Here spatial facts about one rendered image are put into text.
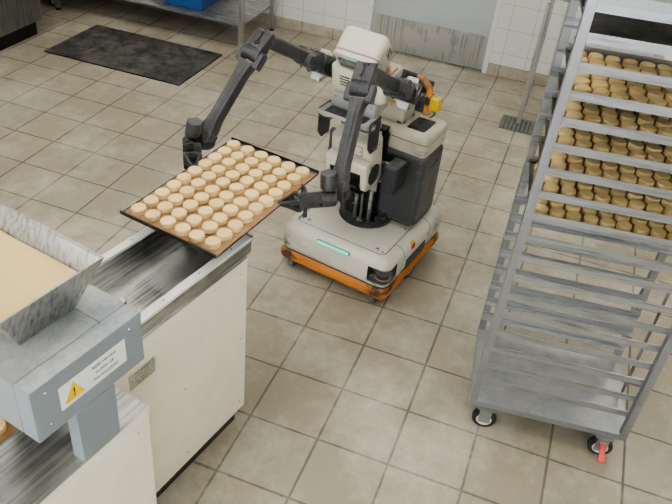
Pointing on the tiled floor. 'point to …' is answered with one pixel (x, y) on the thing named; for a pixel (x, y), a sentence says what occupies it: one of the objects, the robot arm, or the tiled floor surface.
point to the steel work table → (226, 13)
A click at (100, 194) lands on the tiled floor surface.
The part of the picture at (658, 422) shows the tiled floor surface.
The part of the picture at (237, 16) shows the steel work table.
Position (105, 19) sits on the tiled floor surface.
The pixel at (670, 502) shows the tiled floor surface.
